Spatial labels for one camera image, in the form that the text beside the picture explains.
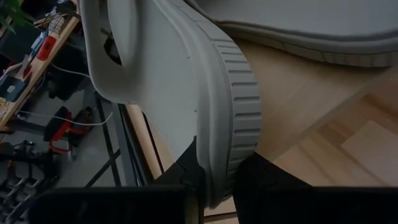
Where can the red cart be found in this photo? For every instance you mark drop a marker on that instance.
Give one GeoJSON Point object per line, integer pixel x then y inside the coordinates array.
{"type": "Point", "coordinates": [62, 130]}

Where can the cluttered wooden workbench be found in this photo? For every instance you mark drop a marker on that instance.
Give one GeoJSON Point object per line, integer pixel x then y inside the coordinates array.
{"type": "Point", "coordinates": [37, 67]}

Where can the green plant in black pot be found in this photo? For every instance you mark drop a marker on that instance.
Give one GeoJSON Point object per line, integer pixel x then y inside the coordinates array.
{"type": "Point", "coordinates": [12, 12]}

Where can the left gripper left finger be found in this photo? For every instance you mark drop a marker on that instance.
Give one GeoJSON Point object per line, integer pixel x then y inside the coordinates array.
{"type": "Point", "coordinates": [189, 171]}

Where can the grey slide sandal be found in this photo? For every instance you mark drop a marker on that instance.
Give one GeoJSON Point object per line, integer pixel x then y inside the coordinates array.
{"type": "Point", "coordinates": [295, 18]}
{"type": "Point", "coordinates": [174, 77]}

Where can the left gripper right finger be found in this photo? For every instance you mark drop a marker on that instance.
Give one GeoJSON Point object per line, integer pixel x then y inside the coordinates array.
{"type": "Point", "coordinates": [258, 180]}

